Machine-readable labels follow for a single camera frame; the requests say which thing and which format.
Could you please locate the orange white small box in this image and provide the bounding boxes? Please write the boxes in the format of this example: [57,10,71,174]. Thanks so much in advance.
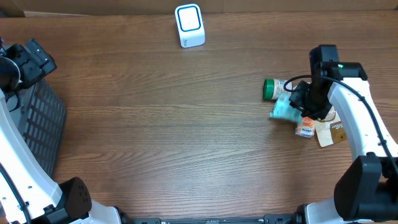
[295,117,315,138]

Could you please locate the teal wet wipes pack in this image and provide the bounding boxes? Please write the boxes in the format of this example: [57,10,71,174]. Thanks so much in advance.
[270,93,302,123]

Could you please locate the beige brown snack bag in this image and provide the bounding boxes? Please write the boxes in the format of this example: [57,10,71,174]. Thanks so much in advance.
[315,106,347,147]

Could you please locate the green lid jar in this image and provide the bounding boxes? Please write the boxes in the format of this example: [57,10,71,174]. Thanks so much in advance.
[262,79,291,100]

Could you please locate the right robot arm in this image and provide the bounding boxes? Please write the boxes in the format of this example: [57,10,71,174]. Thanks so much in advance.
[289,45,397,223]

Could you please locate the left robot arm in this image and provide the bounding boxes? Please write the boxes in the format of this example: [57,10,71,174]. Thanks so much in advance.
[1,39,130,223]

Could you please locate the white barcode scanner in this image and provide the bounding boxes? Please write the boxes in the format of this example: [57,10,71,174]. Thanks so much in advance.
[175,4,206,49]

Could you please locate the grey plastic mesh basket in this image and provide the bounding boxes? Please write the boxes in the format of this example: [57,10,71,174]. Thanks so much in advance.
[6,79,67,177]

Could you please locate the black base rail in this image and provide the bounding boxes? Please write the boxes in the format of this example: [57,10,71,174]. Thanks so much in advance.
[131,214,303,224]

